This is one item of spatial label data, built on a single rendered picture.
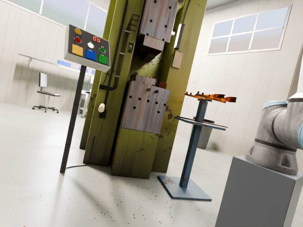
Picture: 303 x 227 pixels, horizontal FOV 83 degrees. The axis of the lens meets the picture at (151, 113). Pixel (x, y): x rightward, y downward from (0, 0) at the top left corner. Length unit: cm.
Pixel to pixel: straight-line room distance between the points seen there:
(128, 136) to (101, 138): 33
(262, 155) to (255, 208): 21
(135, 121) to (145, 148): 29
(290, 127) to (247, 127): 360
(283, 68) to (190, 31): 251
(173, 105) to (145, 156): 64
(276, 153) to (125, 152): 123
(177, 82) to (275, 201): 144
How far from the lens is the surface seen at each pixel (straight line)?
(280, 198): 82
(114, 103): 179
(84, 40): 154
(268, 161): 83
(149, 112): 164
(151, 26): 181
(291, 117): 72
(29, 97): 535
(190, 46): 207
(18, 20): 544
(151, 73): 221
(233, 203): 89
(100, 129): 182
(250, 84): 445
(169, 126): 194
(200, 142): 410
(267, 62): 450
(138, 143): 168
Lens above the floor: 74
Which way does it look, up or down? 3 degrees down
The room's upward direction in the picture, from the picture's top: 13 degrees clockwise
